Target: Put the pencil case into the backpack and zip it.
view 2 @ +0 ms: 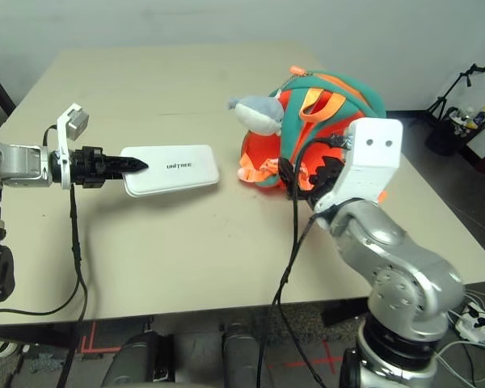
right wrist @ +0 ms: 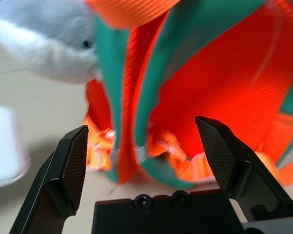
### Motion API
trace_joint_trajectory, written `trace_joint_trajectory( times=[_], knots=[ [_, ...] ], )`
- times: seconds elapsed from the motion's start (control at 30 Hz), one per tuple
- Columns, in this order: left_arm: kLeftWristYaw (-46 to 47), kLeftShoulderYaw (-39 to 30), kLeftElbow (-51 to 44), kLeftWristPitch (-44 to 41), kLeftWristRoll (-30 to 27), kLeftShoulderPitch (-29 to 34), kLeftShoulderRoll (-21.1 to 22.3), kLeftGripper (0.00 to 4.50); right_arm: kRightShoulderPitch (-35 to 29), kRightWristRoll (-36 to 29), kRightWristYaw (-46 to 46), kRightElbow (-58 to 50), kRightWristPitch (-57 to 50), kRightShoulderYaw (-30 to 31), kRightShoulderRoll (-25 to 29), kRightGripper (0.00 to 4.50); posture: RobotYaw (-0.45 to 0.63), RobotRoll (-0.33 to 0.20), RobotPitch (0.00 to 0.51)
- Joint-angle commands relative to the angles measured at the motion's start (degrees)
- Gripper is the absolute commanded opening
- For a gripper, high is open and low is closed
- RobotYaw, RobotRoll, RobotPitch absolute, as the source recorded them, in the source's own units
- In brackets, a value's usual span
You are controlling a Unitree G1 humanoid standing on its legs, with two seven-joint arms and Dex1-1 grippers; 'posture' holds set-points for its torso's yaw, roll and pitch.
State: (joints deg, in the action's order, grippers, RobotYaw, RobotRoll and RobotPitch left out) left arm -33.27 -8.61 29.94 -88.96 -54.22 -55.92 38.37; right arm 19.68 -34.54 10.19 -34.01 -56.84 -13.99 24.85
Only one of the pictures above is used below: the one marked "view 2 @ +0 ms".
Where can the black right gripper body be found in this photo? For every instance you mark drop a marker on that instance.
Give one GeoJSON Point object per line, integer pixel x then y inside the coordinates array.
{"type": "Point", "coordinates": [317, 196]}

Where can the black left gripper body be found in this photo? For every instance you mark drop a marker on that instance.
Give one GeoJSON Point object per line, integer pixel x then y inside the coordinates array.
{"type": "Point", "coordinates": [85, 165]}

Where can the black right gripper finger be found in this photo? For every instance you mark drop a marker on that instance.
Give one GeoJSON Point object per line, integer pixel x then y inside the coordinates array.
{"type": "Point", "coordinates": [326, 171]}

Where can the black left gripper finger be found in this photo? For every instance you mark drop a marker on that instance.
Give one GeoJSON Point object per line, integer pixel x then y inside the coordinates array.
{"type": "Point", "coordinates": [114, 175]}
{"type": "Point", "coordinates": [125, 163]}

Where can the white Unitree box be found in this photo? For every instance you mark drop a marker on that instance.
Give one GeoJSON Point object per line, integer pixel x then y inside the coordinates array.
{"type": "Point", "coordinates": [178, 178]}

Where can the orange and teal backpack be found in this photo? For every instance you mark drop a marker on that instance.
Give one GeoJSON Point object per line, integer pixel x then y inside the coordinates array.
{"type": "Point", "coordinates": [295, 121]}

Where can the grey plush shark toy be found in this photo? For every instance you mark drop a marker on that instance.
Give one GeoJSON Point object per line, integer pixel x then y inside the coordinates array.
{"type": "Point", "coordinates": [254, 115]}

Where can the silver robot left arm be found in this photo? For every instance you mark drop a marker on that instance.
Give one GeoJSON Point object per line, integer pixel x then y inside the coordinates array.
{"type": "Point", "coordinates": [20, 165]}

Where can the black table foot bar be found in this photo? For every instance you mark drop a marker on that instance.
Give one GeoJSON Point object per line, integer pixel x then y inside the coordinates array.
{"type": "Point", "coordinates": [44, 333]}
{"type": "Point", "coordinates": [343, 313]}

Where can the dark grey robot right leg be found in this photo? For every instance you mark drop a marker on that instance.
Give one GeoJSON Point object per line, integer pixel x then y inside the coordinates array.
{"type": "Point", "coordinates": [242, 355]}

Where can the dark grey robot leg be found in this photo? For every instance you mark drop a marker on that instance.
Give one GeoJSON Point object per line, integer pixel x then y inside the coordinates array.
{"type": "Point", "coordinates": [242, 355]}
{"type": "Point", "coordinates": [133, 359]}

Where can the dark grey robot left leg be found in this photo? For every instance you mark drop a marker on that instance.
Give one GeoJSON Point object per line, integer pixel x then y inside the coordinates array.
{"type": "Point", "coordinates": [133, 359]}

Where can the white power strip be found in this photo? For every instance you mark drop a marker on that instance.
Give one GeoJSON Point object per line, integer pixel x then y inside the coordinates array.
{"type": "Point", "coordinates": [469, 327]}

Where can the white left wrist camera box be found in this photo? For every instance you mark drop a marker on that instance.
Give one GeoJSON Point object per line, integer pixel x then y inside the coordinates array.
{"type": "Point", "coordinates": [77, 119]}

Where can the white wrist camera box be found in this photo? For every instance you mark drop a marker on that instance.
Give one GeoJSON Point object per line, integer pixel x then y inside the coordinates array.
{"type": "Point", "coordinates": [372, 153]}
{"type": "Point", "coordinates": [77, 119]}

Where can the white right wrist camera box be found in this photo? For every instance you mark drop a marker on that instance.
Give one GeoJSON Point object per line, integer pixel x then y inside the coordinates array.
{"type": "Point", "coordinates": [372, 153]}

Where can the black camera tripod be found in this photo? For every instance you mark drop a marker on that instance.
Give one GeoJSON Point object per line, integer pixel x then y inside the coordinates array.
{"type": "Point", "coordinates": [442, 100]}

